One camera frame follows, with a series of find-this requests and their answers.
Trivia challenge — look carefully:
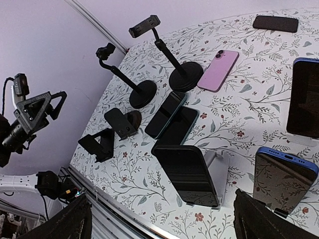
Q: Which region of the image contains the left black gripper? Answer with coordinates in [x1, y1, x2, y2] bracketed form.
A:
[0, 91, 67, 167]

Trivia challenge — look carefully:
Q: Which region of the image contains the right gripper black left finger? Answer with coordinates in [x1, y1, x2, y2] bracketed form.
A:
[19, 194, 92, 239]

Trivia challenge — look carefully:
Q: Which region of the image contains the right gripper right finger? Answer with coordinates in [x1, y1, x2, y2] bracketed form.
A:
[234, 189, 318, 239]

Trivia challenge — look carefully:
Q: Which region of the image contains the blue-edged phone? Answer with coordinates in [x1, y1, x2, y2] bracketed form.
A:
[253, 146, 319, 214]
[286, 58, 319, 139]

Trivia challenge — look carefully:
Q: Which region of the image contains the tall black phone stand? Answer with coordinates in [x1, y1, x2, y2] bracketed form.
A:
[129, 15, 203, 93]
[96, 43, 157, 109]

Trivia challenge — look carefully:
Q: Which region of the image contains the silver folding phone stand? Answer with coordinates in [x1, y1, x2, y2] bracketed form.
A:
[186, 150, 229, 210]

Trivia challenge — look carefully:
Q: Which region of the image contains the black phone small left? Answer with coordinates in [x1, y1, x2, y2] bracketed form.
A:
[78, 128, 115, 163]

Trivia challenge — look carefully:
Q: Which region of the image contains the floral patterned table mat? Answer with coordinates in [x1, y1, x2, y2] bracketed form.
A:
[70, 8, 319, 239]

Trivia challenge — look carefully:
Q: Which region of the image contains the pink smartphone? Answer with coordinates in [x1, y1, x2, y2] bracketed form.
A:
[197, 50, 239, 93]

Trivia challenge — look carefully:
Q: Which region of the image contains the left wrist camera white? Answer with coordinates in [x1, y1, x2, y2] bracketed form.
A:
[11, 73, 30, 109]

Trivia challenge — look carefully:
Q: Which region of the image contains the aluminium front rail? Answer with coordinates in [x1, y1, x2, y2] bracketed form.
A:
[0, 166, 162, 239]

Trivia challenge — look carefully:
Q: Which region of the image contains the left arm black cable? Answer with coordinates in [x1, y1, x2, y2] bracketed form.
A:
[1, 77, 15, 115]

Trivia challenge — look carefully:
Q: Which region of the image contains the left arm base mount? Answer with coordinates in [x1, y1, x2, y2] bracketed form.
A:
[35, 171, 89, 205]

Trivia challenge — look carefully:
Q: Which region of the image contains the left aluminium frame post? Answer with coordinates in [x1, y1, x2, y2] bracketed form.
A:
[65, 0, 127, 55]

